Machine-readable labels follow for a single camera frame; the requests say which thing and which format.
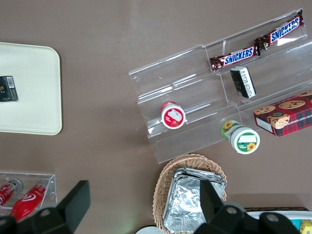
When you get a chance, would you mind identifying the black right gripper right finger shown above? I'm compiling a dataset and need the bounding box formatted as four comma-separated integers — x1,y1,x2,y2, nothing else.
195,178,245,234

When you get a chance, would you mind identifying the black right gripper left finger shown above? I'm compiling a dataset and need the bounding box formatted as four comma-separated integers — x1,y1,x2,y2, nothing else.
29,180,91,234

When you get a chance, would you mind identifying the oval light wicker basket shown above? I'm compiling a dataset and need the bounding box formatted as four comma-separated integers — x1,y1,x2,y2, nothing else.
152,153,229,233

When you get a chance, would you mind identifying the white rectangular snack tray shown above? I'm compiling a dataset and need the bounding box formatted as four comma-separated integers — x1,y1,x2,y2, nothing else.
243,206,312,234

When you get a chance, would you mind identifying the beige plastic serving tray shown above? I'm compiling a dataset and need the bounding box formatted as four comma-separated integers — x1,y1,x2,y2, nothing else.
0,41,63,136

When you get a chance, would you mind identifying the aluminium foil container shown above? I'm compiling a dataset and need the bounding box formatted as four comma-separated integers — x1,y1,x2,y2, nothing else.
172,167,228,195
162,174,224,234

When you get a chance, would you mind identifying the clear acrylic bottle rack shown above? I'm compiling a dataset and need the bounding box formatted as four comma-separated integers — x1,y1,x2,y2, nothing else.
0,171,58,216

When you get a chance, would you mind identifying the red cola bottle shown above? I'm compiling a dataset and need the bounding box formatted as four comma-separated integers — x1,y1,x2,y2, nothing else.
0,178,24,208
9,179,50,223

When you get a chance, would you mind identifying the green sunflower yogurt cup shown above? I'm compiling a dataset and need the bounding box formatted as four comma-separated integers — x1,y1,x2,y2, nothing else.
220,119,261,156

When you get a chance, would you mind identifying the blue snack packet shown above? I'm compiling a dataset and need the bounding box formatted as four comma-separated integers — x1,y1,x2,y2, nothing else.
290,218,304,234

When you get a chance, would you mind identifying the red strawberry yogurt cup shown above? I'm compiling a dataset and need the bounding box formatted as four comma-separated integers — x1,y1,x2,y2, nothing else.
160,100,189,130

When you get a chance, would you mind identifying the yellow snack packet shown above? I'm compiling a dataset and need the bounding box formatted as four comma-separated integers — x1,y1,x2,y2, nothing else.
301,219,312,234

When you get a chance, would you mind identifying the red tartan cookie box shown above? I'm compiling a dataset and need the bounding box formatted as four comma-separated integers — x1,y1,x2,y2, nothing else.
253,89,312,138

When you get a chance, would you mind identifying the black and white small box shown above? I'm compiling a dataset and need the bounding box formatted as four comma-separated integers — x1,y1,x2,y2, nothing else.
229,66,257,99

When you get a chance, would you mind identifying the clear acrylic stepped display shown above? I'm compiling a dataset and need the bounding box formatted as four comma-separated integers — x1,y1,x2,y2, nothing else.
128,8,312,165

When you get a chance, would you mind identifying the small black chocolate box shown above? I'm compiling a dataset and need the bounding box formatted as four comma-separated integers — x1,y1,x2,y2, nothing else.
0,75,19,103

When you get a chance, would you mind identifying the brown Snickers bar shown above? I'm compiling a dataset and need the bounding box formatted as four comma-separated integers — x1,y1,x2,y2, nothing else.
209,44,262,73
253,14,306,51

